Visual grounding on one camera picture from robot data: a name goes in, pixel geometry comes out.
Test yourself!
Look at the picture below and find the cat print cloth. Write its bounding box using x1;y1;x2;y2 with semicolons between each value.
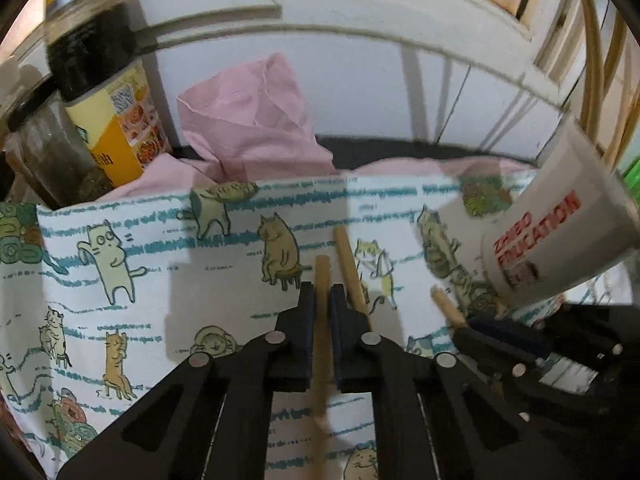
0;170;640;480

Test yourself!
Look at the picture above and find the green dish soap bottle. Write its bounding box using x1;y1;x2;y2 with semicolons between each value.
617;156;640;187

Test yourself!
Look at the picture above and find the pink cloth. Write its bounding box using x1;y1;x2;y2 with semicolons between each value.
95;52;543;207

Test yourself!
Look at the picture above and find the white steel-lined cup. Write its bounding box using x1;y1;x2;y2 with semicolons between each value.
480;112;640;309

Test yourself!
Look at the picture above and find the spice jar black lid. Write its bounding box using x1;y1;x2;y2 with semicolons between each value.
7;85;117;209

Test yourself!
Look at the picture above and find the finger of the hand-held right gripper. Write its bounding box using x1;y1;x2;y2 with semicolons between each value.
451;316;551;369
542;304;632;362

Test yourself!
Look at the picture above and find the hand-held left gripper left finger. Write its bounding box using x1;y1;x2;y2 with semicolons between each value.
57;281;318;480

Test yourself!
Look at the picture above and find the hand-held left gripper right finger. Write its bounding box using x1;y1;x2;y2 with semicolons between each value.
327;282;557;480

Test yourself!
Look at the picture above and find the white window frame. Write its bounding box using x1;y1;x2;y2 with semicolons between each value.
120;0;640;116

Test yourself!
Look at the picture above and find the dark sauce bottle yellow label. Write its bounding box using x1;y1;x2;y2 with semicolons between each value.
44;0;174;189

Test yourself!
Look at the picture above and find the bunch of bamboo chopsticks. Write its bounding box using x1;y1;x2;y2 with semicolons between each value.
570;0;640;171

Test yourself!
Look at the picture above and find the single bamboo chopstick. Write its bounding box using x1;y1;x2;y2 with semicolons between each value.
431;286;471;334
332;225;374;319
312;255;334;480

